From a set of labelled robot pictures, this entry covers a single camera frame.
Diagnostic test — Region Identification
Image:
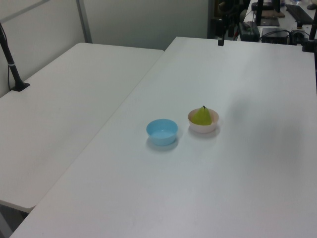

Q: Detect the black Franka gripper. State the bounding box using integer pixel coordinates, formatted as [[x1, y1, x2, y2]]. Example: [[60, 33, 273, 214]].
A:
[[211, 0, 239, 47]]

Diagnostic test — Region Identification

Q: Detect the green pear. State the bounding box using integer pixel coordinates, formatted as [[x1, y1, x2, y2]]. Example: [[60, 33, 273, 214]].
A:
[[192, 105, 212, 126]]

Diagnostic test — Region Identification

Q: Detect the pink plastic bowl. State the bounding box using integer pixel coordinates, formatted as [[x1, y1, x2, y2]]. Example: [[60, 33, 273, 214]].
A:
[[187, 108, 221, 134]]

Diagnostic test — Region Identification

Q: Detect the blue plastic bowl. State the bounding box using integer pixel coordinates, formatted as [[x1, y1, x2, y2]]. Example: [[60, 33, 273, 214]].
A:
[[146, 119, 179, 146]]

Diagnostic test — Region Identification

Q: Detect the grey green device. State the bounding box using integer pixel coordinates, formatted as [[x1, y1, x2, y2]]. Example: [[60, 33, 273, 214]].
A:
[[238, 21, 260, 41]]

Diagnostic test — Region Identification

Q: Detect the black monitor stand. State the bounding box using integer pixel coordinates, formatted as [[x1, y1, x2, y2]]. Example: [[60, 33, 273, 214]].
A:
[[255, 0, 281, 27]]

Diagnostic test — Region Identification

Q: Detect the black electronics box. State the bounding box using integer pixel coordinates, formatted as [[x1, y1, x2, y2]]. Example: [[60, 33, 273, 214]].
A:
[[261, 27, 291, 44]]

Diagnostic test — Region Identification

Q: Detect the brown wooden board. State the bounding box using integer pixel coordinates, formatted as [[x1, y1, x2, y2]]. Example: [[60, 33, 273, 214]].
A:
[[262, 8, 286, 18]]

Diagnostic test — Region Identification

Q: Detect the black keyboard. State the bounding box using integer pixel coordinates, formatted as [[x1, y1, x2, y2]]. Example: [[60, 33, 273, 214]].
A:
[[285, 3, 315, 25]]

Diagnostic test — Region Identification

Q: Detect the black clamp stand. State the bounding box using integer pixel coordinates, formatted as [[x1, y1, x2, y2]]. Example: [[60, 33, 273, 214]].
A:
[[300, 18, 317, 53]]

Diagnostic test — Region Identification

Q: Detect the white folding side table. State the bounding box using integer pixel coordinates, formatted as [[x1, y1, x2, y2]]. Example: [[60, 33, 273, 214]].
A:
[[0, 42, 165, 209]]

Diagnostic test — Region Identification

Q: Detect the grey partition post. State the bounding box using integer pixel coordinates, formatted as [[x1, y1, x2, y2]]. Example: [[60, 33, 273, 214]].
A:
[[76, 0, 93, 44]]

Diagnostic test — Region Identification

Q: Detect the black camera stand pole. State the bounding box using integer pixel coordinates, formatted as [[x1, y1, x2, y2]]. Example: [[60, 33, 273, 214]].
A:
[[0, 21, 31, 93]]

